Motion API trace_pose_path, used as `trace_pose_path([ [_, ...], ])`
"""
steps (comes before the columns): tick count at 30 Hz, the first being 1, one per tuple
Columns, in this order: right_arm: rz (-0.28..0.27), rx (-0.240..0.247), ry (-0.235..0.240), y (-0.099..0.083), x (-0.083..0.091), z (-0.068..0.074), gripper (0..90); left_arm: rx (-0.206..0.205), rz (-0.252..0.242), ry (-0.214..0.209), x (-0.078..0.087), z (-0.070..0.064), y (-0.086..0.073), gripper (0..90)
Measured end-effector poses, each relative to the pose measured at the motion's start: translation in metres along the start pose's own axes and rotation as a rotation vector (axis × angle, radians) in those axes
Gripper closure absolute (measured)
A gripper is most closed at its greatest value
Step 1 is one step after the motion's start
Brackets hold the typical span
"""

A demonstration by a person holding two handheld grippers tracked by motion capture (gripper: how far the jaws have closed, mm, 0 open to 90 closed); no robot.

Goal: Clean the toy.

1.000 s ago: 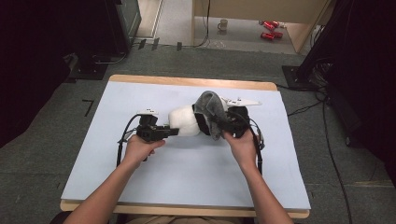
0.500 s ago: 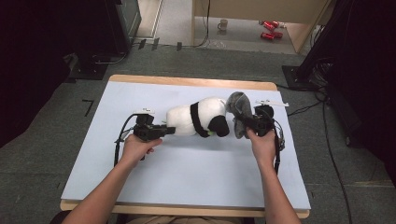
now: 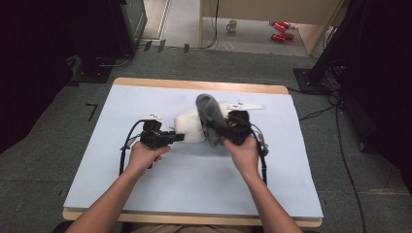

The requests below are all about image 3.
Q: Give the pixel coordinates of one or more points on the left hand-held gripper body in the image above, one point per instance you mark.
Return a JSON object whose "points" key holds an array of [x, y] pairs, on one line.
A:
{"points": [[154, 137]]}

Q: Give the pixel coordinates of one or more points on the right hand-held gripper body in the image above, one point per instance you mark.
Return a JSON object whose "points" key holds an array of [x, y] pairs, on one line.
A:
{"points": [[241, 127]]}

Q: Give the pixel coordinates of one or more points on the panda plush toy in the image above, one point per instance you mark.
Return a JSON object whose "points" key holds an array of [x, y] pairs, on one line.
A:
{"points": [[189, 126]]}

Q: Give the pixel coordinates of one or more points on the grey cloth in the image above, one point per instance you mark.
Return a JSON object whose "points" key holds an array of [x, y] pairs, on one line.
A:
{"points": [[210, 119]]}

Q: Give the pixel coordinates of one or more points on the person's left hand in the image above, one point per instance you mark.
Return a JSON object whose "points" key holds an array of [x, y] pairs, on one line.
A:
{"points": [[142, 158]]}

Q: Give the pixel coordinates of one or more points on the person's right hand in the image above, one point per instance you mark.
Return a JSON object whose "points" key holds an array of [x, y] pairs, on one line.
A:
{"points": [[247, 158]]}

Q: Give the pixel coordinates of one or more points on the light blue table mat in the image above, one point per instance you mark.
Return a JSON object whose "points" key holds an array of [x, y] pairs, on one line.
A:
{"points": [[194, 187]]}

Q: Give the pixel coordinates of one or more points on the wooden table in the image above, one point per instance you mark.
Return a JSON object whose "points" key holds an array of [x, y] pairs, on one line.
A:
{"points": [[200, 84]]}

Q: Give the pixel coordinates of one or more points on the black tape strip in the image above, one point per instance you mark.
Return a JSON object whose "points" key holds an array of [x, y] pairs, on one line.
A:
{"points": [[186, 48], [147, 45], [162, 45]]}

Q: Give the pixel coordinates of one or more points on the black stand base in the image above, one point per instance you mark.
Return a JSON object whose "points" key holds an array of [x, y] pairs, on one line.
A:
{"points": [[92, 73]]}

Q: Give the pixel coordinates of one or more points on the red drink can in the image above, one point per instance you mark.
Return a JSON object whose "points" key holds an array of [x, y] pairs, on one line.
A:
{"points": [[279, 26], [290, 36], [287, 24], [278, 37]]}

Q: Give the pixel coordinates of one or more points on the beige mug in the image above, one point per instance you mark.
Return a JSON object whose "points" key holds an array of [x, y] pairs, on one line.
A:
{"points": [[231, 25]]}

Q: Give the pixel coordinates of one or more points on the black cabinet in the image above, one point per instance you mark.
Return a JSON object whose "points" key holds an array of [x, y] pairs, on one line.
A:
{"points": [[129, 26]]}

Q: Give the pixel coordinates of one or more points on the black metal stand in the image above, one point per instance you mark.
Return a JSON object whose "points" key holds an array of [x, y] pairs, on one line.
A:
{"points": [[327, 51]]}

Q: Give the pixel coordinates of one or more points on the light wooden desk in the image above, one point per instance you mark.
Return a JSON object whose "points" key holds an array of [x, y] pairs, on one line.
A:
{"points": [[268, 9]]}

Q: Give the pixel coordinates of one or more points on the dark curtain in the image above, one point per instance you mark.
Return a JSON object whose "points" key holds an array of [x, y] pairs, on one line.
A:
{"points": [[385, 81], [29, 64]]}

